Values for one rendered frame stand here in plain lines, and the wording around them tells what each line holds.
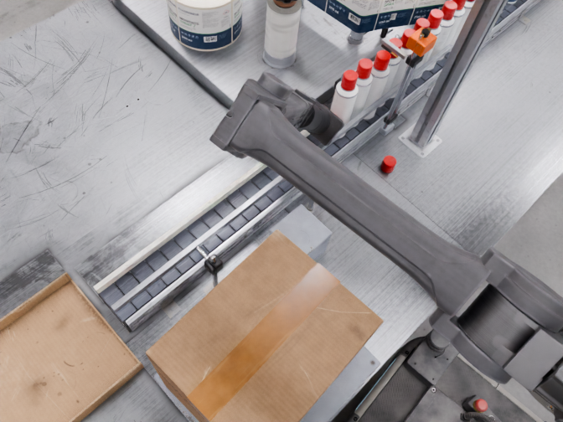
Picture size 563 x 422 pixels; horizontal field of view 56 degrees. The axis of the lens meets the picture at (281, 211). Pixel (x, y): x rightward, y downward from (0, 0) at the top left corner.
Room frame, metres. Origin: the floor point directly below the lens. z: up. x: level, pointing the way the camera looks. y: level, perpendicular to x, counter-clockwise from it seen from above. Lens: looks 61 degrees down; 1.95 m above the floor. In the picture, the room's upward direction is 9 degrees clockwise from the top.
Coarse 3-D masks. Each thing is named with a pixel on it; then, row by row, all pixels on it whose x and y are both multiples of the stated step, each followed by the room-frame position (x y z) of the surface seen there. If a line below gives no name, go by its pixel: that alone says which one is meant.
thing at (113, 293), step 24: (432, 72) 1.10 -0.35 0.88; (336, 144) 0.80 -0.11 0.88; (240, 192) 0.63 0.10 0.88; (216, 216) 0.55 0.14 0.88; (240, 216) 0.56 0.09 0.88; (192, 240) 0.48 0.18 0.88; (216, 240) 0.49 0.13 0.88; (144, 264) 0.41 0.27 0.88; (192, 264) 0.43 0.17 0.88; (120, 288) 0.35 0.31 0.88; (120, 312) 0.30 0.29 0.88
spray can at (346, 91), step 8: (344, 72) 0.85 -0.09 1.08; (352, 72) 0.85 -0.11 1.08; (344, 80) 0.83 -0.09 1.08; (352, 80) 0.83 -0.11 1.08; (336, 88) 0.84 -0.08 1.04; (344, 88) 0.83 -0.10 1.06; (352, 88) 0.83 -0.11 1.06; (336, 96) 0.83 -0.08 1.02; (344, 96) 0.82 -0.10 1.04; (352, 96) 0.82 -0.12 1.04; (336, 104) 0.82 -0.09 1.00; (344, 104) 0.82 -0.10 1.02; (352, 104) 0.83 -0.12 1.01; (336, 112) 0.82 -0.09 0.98; (344, 112) 0.82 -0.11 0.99; (344, 120) 0.82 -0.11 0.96
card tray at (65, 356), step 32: (64, 288) 0.34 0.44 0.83; (0, 320) 0.25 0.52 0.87; (32, 320) 0.27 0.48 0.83; (64, 320) 0.28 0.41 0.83; (96, 320) 0.29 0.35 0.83; (0, 352) 0.19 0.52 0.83; (32, 352) 0.20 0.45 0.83; (64, 352) 0.21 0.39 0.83; (96, 352) 0.22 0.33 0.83; (128, 352) 0.23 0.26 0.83; (0, 384) 0.13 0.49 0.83; (32, 384) 0.14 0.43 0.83; (64, 384) 0.15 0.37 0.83; (96, 384) 0.16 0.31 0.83; (0, 416) 0.08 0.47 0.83; (32, 416) 0.09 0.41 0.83; (64, 416) 0.09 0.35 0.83
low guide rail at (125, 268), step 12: (252, 168) 0.67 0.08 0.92; (264, 168) 0.69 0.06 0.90; (240, 180) 0.63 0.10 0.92; (228, 192) 0.60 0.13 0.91; (204, 204) 0.56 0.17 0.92; (216, 204) 0.57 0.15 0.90; (192, 216) 0.52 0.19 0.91; (180, 228) 0.49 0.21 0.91; (156, 240) 0.45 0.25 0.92; (168, 240) 0.47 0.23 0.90; (144, 252) 0.42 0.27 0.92; (132, 264) 0.39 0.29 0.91; (108, 276) 0.36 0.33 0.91; (120, 276) 0.37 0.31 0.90; (96, 288) 0.33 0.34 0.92
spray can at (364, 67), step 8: (360, 64) 0.88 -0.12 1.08; (368, 64) 0.88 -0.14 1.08; (360, 72) 0.87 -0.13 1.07; (368, 72) 0.87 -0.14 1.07; (360, 80) 0.87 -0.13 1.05; (368, 80) 0.87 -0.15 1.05; (360, 88) 0.86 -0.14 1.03; (368, 88) 0.87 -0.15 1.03; (360, 96) 0.86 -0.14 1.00; (360, 104) 0.86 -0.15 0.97; (352, 112) 0.86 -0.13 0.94; (360, 112) 0.87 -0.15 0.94
